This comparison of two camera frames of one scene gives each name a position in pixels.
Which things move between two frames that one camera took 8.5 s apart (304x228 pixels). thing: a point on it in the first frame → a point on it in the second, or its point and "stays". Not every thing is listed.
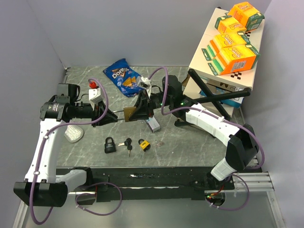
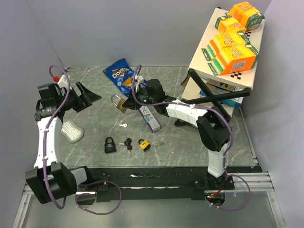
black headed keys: [128, 142] stays
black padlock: [109, 147] stays
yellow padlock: [144, 145] stays
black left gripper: [109, 117] → [88, 96]
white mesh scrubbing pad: [73, 133] stays
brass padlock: [128, 112] → [118, 102]
